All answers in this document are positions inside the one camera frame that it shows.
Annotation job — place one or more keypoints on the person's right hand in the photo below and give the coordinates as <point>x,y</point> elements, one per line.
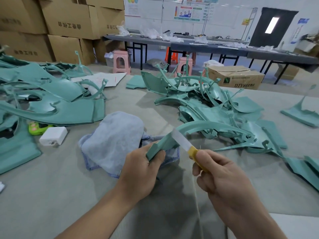
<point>227,184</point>

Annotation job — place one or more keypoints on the person's left hand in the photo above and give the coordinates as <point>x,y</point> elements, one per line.
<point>137,176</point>

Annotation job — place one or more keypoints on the grey-blue wiping cloth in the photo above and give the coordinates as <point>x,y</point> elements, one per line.
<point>114,141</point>

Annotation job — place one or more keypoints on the single green plastic part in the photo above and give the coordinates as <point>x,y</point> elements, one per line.
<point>199,128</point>

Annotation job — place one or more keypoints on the brown cardboard box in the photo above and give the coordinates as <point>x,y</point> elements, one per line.
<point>235,77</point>

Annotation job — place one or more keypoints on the pile of green plastic parts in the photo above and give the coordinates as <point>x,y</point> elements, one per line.
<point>45,97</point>

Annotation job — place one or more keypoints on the stack of brown cardboard boxes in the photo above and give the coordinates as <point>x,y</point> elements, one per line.
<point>60,24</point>

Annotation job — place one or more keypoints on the person's left forearm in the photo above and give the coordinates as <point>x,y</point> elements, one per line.
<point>92,219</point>

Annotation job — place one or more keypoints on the white foam sheet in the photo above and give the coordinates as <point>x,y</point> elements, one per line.
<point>299,226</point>

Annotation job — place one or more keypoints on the white power adapter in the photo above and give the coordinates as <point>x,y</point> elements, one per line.
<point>53,135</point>

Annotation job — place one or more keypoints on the white paper sheet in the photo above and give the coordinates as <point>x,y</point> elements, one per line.
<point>99,78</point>

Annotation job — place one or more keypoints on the green and yellow gadget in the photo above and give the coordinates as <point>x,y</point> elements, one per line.
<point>37,128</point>

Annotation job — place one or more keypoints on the pink plastic stool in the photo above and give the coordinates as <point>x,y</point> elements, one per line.
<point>184,66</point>
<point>121,62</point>

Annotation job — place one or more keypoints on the orange object under table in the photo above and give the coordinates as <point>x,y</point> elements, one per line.
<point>171,56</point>

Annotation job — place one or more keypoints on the white oval plastic piece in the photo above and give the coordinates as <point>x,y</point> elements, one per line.
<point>1,186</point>

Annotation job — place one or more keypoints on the long grey work table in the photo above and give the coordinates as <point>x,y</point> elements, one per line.
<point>214,46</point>

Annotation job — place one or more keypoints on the heap of clear plastic bags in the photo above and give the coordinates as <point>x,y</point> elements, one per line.
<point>149,33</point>

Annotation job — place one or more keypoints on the dark door with window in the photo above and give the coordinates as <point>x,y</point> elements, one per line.
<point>271,26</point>

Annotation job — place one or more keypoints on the colourful wall poster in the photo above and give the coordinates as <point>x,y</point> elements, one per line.
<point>188,12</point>

